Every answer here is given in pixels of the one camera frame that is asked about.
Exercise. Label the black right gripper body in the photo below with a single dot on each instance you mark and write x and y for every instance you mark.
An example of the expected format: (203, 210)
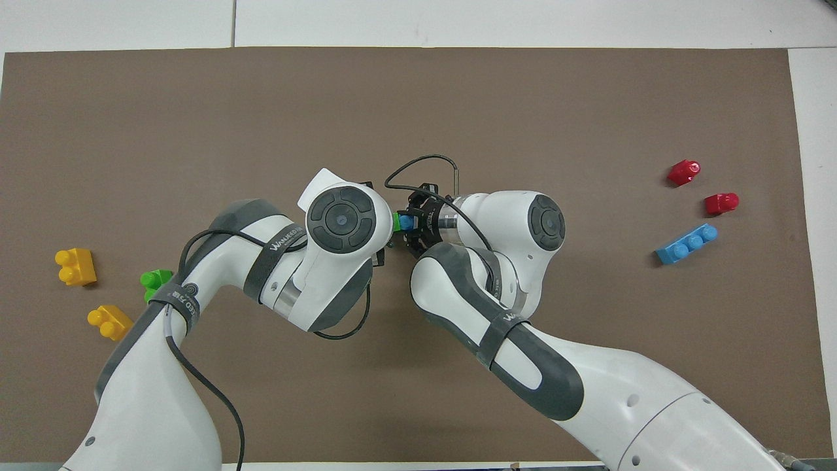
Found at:
(428, 219)

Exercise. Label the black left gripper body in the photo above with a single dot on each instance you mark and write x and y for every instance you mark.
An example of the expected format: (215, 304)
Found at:
(381, 255)

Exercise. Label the blue three-stud toy brick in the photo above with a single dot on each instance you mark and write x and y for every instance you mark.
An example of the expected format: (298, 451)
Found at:
(406, 222)
(683, 248)

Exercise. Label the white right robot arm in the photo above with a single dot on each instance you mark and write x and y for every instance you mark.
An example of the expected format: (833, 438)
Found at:
(621, 392)

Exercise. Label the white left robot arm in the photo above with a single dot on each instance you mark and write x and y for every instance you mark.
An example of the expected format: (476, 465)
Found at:
(144, 392)

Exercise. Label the brown table mat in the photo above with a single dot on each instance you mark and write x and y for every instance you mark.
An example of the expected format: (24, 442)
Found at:
(418, 98)

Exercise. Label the red one-stud toy brick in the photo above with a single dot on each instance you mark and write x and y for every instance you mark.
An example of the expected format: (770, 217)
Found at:
(719, 204)
(682, 173)

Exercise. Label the yellow two-stud toy brick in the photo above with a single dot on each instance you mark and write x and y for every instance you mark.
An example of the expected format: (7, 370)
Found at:
(80, 265)
(111, 322)

